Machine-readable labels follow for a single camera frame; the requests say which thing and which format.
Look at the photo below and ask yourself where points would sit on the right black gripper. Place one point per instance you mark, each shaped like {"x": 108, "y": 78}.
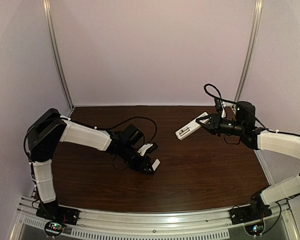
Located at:
{"x": 214, "y": 122}

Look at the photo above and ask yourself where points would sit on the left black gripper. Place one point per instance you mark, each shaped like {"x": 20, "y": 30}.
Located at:
{"x": 141, "y": 163}

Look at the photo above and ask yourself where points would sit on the white battery cover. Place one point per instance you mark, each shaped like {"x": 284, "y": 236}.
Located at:
{"x": 155, "y": 164}

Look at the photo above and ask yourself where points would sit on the white remote control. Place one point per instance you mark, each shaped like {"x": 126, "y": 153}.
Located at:
{"x": 189, "y": 128}

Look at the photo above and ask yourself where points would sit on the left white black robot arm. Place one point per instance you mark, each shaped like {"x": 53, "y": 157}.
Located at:
{"x": 43, "y": 137}

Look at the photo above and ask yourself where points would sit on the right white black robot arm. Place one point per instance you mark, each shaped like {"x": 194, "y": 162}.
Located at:
{"x": 261, "y": 139}

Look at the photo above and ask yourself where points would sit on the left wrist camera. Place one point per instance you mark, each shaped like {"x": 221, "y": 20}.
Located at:
{"x": 147, "y": 148}

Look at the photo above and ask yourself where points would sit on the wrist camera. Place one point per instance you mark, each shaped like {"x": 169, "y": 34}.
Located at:
{"x": 220, "y": 108}
{"x": 147, "y": 148}

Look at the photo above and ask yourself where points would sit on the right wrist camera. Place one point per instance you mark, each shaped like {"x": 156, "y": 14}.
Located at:
{"x": 220, "y": 108}

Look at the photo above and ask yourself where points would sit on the front aluminium rail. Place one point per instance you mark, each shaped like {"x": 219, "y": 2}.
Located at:
{"x": 213, "y": 224}

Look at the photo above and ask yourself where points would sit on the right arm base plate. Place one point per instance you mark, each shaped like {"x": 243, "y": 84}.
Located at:
{"x": 245, "y": 214}

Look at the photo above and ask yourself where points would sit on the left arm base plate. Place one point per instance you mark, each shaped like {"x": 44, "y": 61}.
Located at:
{"x": 59, "y": 214}

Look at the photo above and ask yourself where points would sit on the right aluminium frame post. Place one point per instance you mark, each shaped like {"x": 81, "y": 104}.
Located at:
{"x": 253, "y": 37}

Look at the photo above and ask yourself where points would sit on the aluminium frame post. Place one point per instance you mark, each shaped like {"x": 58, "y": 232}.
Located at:
{"x": 253, "y": 37}
{"x": 56, "y": 54}

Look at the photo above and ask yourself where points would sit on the left aluminium frame post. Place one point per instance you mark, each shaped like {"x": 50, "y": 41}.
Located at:
{"x": 56, "y": 54}

